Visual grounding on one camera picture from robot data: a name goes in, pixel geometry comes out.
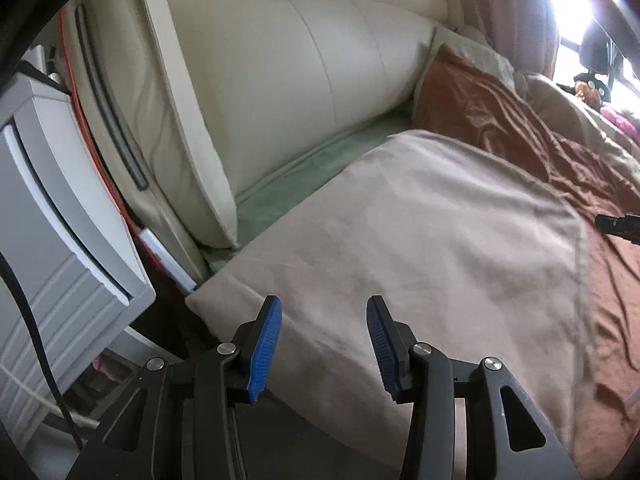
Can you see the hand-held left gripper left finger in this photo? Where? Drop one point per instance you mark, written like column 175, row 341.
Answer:
column 265, row 355

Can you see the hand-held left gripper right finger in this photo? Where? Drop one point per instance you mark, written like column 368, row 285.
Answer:
column 380, row 355

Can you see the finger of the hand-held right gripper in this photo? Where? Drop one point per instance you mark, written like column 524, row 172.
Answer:
column 627, row 236
column 612, row 221

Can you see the beige jacket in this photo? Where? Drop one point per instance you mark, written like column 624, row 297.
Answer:
column 400, row 250

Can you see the pink cloth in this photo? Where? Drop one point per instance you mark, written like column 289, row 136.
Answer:
column 620, row 119

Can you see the beige duvet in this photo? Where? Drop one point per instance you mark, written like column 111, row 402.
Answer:
column 560, row 105

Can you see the brown plush toy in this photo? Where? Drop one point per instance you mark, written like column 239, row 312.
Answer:
column 586, row 94

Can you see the black plush toy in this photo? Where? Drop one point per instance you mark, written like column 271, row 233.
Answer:
column 597, row 84

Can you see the brown duvet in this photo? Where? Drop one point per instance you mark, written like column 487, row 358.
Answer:
column 500, row 115

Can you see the dark hanging coat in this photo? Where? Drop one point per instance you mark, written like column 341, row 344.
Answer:
column 597, row 50

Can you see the light green mattress pad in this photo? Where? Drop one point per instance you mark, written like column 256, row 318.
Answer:
column 320, row 165

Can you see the light green pillow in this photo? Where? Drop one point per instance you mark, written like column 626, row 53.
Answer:
column 480, row 52

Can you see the window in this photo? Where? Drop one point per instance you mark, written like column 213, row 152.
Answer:
column 570, row 5

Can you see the pink curtain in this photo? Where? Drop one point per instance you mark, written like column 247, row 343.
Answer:
column 515, row 10

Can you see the grey white drawer nightstand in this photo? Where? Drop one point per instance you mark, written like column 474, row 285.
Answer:
column 60, row 210

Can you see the cream leather headboard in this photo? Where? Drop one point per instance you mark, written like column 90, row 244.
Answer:
column 310, row 85

